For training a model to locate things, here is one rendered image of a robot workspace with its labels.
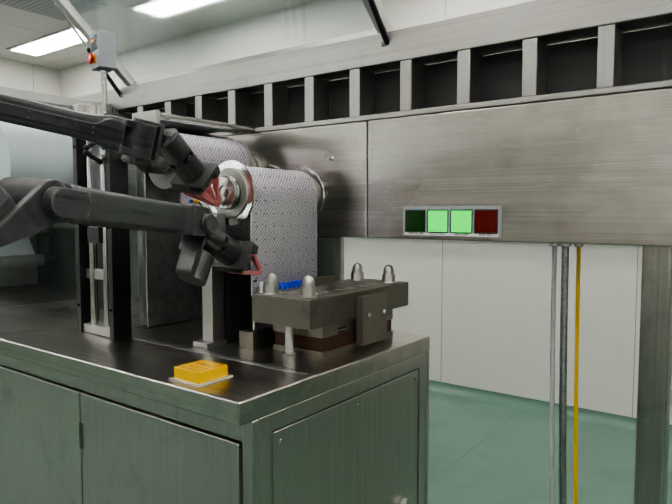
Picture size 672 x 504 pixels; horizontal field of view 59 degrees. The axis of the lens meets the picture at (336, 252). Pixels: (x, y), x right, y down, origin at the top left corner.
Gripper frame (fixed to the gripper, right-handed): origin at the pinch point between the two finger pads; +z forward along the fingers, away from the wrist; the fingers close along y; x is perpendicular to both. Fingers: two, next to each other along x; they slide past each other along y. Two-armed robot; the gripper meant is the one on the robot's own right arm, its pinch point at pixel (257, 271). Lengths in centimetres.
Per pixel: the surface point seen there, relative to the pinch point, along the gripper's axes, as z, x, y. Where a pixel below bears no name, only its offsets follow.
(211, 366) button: -14.9, -25.0, 12.3
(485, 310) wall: 255, 83, -52
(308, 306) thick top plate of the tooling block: -2.7, -7.6, 19.7
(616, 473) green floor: 222, -1, 41
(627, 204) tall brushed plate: 19, 28, 71
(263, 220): -4.0, 10.9, 0.2
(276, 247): 2.9, 7.4, 0.3
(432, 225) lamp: 21.2, 23.4, 28.6
